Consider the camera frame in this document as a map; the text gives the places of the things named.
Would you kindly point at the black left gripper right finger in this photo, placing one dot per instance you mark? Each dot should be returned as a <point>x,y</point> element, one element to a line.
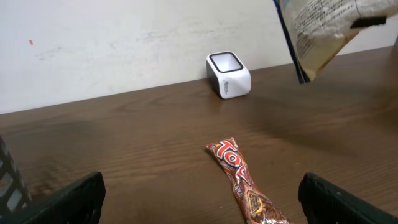
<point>326,203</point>

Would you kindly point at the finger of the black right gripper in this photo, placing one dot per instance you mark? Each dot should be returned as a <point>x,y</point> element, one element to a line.
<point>364,22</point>

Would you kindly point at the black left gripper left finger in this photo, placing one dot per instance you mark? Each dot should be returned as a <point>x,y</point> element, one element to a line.
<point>78,203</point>

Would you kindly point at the yellow snack bag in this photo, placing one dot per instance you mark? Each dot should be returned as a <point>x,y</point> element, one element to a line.
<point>316,30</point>

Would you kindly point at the red orange snack packet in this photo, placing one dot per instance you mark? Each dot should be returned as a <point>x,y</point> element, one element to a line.
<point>255,206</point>

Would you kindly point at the white barcode scanner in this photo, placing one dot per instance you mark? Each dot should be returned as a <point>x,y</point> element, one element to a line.
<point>227,75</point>

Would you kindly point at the gray plastic shopping basket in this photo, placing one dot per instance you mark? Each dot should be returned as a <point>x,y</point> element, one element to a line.
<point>15,194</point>

